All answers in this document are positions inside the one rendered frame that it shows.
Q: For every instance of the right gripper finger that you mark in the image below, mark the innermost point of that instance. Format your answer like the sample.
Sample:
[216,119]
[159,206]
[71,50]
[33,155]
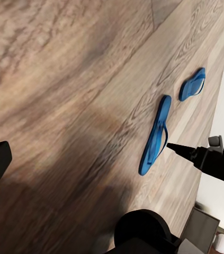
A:
[187,152]

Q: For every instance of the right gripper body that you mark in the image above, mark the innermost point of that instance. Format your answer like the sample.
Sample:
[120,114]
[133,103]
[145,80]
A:
[209,162]

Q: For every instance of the nightstand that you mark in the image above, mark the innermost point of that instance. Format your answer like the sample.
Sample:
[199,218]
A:
[200,229]

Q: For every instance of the sandal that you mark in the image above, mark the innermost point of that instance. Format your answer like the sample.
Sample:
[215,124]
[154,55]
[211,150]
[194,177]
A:
[153,145]
[191,86]

